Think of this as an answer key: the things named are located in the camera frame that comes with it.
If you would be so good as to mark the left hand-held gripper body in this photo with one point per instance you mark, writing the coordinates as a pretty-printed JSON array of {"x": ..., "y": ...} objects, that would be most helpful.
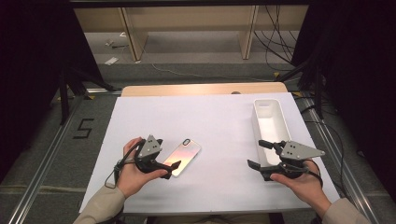
[{"x": 148, "y": 149}]

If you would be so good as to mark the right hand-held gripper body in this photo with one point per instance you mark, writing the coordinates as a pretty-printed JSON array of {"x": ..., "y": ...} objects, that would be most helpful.
[{"x": 295, "y": 151}]

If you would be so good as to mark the white plastic tray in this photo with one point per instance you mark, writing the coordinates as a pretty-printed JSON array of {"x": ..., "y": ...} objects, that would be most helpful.
[{"x": 271, "y": 124}]

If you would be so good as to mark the iridescent phone case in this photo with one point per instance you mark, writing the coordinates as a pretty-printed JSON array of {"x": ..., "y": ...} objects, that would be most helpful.
[{"x": 185, "y": 154}]

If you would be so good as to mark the person's left hand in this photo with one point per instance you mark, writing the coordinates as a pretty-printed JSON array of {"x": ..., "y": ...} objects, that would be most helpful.
[{"x": 132, "y": 177}]

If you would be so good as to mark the person's right hand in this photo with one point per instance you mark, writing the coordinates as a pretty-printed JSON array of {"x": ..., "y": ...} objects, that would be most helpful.
[{"x": 306, "y": 188}]

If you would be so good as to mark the white board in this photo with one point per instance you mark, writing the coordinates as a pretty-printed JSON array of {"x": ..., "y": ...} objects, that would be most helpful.
[{"x": 211, "y": 124}]

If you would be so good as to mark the black tripod stand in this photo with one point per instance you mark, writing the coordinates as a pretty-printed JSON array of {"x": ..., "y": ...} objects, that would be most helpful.
[
  {"x": 64, "y": 96},
  {"x": 317, "y": 84}
]

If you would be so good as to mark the white paper scrap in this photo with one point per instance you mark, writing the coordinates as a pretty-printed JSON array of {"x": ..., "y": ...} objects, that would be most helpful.
[{"x": 111, "y": 61}]

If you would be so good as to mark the black curtain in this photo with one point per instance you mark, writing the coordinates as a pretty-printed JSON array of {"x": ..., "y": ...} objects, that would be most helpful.
[
  {"x": 34, "y": 62},
  {"x": 361, "y": 62}
]

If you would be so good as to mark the small floor debris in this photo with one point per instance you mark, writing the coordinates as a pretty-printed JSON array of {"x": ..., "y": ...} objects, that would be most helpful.
[{"x": 109, "y": 43}]

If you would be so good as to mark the light wooden desk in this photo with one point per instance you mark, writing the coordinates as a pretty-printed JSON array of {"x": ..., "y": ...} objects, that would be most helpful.
[{"x": 193, "y": 17}]

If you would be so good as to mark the aluminium floor rail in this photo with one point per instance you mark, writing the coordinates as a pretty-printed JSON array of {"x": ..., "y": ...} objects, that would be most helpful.
[
  {"x": 342, "y": 168},
  {"x": 37, "y": 177}
]

